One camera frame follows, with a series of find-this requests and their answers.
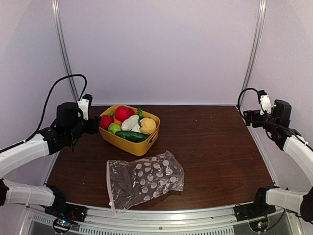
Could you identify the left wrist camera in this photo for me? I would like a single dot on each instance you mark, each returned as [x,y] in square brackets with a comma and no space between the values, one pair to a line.
[84,105]

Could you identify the small red fruit toy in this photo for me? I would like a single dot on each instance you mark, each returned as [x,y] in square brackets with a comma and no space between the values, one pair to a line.
[105,122]

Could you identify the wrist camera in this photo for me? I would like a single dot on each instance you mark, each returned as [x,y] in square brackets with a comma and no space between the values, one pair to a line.
[84,105]
[265,103]

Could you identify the clear zip top bag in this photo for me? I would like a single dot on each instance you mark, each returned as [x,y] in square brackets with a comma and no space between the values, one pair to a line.
[133,183]

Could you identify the green cucumber toy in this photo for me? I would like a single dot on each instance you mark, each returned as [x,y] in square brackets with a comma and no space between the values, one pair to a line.
[132,136]

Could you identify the yellow plastic basket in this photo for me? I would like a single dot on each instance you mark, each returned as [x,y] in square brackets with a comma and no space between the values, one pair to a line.
[138,149]

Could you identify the yellow cauliflower toy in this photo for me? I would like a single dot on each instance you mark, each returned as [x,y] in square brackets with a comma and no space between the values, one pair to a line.
[148,126]

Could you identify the left aluminium frame post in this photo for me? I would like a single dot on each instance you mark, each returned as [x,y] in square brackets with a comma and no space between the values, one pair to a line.
[63,49]

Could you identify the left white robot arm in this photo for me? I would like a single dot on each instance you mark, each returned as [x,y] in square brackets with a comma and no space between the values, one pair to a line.
[71,122]

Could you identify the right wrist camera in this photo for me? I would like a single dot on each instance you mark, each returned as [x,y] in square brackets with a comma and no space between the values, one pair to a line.
[265,103]

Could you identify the white cabbage toy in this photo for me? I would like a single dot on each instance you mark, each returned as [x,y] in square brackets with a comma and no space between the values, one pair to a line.
[130,123]

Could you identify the orange fruit toy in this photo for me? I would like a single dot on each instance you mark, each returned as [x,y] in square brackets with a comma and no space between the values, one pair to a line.
[117,121]

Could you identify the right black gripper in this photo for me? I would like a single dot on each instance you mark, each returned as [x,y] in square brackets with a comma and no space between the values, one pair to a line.
[254,113]

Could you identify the aluminium frame post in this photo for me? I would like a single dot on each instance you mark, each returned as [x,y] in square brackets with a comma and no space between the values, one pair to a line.
[260,21]
[63,49]

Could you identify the aluminium front rail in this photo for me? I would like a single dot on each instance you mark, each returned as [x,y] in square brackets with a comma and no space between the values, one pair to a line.
[210,221]

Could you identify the large red tomato toy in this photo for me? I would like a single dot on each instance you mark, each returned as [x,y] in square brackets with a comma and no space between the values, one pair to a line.
[122,113]

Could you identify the light green pepper toy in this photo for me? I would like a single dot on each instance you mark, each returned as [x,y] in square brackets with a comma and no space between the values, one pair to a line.
[114,127]

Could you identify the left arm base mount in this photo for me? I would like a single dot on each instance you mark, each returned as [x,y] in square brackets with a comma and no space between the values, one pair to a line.
[68,219]

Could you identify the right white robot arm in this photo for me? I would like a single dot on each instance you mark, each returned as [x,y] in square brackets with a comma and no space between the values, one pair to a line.
[275,120]

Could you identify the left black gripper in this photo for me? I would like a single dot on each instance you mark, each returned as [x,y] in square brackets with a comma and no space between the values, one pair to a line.
[94,125]

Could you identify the right aluminium frame post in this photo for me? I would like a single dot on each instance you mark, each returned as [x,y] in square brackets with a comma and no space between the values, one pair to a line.
[260,21]

